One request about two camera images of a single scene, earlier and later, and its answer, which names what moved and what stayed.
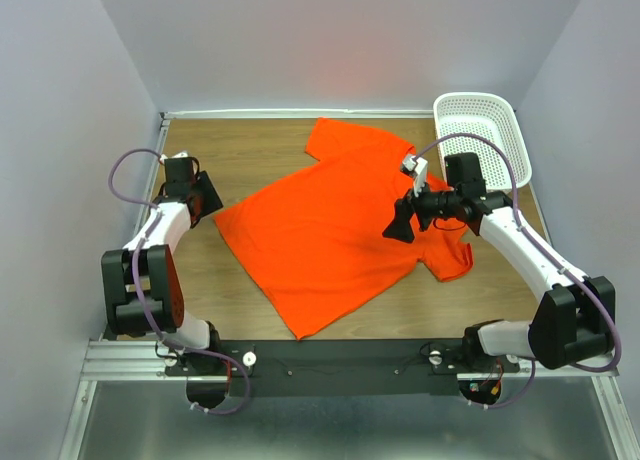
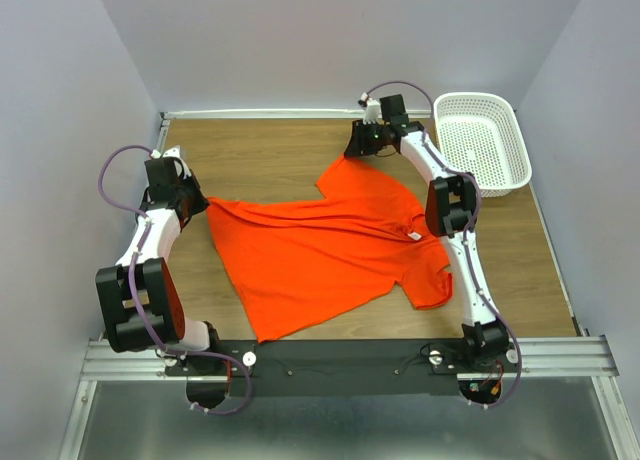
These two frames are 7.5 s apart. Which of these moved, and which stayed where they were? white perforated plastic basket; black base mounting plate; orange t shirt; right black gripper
Moved: orange t shirt; right black gripper
Stayed: white perforated plastic basket; black base mounting plate
